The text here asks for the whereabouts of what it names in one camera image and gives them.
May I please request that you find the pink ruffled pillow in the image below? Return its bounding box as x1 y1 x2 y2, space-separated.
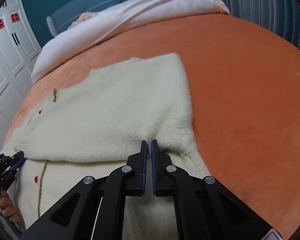
68 12 99 30

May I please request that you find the white panelled wardrobe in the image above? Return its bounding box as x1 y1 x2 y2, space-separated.
0 0 41 151

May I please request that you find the cream knitted cardigan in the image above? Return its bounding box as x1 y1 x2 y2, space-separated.
2 53 209 229

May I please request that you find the orange plush bedspread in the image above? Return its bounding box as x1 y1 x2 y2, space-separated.
10 14 300 239

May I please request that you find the person's left hand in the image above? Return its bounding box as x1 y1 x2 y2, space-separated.
0 190 21 223

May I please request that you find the grey striped curtain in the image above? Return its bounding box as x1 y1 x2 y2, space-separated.
222 0 300 50

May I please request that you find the white folded duvet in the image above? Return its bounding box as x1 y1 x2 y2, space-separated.
31 0 230 83

